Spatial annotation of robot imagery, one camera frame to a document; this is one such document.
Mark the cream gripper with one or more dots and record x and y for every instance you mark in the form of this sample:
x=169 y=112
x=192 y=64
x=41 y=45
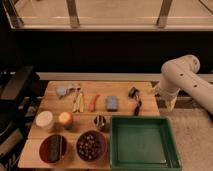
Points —
x=170 y=102

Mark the black dish brush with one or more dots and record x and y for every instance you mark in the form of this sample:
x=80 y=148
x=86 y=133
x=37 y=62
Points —
x=134 y=93

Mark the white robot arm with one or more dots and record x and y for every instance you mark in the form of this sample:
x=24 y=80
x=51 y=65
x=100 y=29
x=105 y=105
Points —
x=181 y=74

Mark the green plastic tray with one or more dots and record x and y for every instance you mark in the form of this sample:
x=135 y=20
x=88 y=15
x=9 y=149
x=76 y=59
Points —
x=142 y=144

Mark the blue sponge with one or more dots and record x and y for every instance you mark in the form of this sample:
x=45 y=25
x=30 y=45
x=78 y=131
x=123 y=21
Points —
x=112 y=103

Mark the small dark striped cup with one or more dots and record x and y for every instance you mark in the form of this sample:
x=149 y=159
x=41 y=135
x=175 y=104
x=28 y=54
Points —
x=100 y=122

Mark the orange carrot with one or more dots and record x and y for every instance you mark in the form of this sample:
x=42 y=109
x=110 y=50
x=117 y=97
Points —
x=93 y=101

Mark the red bowl with nuts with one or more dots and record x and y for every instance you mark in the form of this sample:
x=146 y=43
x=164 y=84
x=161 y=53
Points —
x=91 y=146

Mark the yellow peeler tool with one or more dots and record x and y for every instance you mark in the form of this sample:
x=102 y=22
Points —
x=78 y=102

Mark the orange apple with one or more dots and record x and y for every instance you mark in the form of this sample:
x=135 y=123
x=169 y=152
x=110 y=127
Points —
x=66 y=120

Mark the grey blue cloth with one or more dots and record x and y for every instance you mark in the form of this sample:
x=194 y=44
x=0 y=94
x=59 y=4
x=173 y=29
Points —
x=62 y=91

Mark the white lidded jar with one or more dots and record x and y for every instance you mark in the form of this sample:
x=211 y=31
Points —
x=45 y=120

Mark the red bowl with dark block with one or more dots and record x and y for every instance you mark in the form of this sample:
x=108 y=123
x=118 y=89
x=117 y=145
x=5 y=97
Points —
x=53 y=148

